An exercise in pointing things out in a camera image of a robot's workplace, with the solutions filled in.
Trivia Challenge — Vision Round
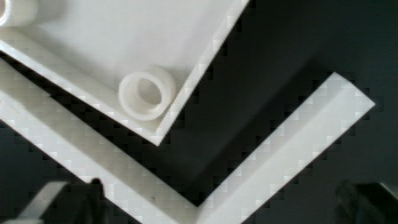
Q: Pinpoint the white L-shaped obstacle fence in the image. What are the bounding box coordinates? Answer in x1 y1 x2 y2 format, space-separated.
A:
0 59 378 224

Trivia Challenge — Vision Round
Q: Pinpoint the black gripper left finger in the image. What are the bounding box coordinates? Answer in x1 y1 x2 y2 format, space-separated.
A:
12 180 107 224

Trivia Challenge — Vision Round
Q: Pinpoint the white square tabletop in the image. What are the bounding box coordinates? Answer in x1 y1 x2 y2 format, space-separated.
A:
0 0 250 143

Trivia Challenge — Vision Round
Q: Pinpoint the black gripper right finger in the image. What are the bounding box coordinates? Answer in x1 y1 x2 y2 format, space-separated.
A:
334 181 398 224

